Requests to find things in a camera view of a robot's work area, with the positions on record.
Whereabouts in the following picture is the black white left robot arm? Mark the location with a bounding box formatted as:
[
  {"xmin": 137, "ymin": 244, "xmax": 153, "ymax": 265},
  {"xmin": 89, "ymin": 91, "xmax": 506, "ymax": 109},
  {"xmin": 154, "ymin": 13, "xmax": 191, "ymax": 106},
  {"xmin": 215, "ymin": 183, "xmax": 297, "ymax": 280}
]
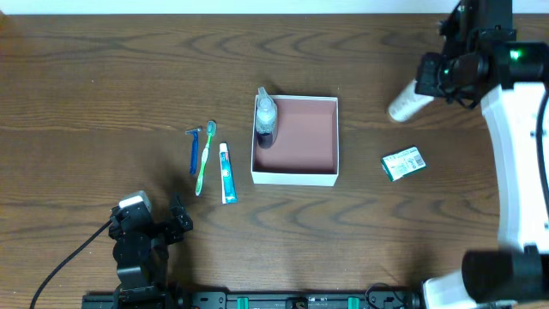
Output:
[{"xmin": 109, "ymin": 191, "xmax": 193, "ymax": 308}]

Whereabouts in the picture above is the white box with pink interior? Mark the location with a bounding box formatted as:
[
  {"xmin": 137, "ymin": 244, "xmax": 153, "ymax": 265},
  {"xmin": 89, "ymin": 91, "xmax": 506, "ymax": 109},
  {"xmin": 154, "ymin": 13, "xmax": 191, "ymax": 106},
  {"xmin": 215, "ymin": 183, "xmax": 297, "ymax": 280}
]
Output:
[{"xmin": 250, "ymin": 95, "xmax": 340, "ymax": 187}]

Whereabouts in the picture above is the green white soap box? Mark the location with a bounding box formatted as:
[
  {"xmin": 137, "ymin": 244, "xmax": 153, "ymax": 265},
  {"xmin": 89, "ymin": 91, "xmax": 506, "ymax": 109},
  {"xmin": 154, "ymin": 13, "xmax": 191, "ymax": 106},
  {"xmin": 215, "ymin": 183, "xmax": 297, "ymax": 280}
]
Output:
[{"xmin": 380, "ymin": 146, "xmax": 427, "ymax": 182}]

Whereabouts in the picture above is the white cosmetic tube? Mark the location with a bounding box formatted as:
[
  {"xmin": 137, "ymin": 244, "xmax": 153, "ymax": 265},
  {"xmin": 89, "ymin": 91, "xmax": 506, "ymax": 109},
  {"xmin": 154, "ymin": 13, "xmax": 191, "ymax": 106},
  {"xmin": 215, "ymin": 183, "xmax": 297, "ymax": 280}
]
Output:
[{"xmin": 387, "ymin": 80, "xmax": 434, "ymax": 123}]

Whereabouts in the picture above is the blue disposable razor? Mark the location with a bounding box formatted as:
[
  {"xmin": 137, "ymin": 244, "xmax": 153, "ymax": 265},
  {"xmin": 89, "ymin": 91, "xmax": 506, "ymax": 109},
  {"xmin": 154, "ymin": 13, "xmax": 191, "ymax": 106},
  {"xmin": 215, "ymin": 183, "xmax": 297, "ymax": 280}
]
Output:
[{"xmin": 185, "ymin": 126, "xmax": 202, "ymax": 175}]

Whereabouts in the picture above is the teal white toothpaste tube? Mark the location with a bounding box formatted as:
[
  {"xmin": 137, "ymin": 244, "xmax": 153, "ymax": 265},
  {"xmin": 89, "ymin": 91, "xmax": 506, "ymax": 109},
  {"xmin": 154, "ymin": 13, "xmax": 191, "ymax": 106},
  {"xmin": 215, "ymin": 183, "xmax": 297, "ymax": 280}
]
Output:
[{"xmin": 220, "ymin": 142, "xmax": 238, "ymax": 204}]

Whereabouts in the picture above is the clear spray bottle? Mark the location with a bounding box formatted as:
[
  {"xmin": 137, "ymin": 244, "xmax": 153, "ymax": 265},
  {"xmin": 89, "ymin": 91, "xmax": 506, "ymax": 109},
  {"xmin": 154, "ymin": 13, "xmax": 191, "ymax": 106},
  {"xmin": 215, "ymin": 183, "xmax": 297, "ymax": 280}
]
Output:
[{"xmin": 255, "ymin": 87, "xmax": 278, "ymax": 148}]

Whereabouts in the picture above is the green white toothbrush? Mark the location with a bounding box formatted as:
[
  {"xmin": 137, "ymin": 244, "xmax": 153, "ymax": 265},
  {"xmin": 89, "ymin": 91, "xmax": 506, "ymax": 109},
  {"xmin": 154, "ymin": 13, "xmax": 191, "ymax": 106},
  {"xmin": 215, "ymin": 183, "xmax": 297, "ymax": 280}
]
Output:
[{"xmin": 195, "ymin": 120, "xmax": 217, "ymax": 197}]

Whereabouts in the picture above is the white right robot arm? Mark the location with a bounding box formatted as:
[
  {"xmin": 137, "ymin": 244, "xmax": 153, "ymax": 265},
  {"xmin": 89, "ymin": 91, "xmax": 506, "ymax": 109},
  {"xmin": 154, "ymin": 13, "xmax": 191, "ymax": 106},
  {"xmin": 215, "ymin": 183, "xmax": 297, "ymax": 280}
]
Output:
[{"xmin": 415, "ymin": 41, "xmax": 548, "ymax": 308}]

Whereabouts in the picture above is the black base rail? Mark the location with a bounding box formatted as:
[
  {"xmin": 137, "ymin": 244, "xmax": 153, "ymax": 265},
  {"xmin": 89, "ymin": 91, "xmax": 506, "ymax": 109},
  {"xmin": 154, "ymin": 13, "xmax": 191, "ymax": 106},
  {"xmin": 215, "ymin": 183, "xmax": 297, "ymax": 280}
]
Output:
[{"xmin": 81, "ymin": 291, "xmax": 430, "ymax": 309}]

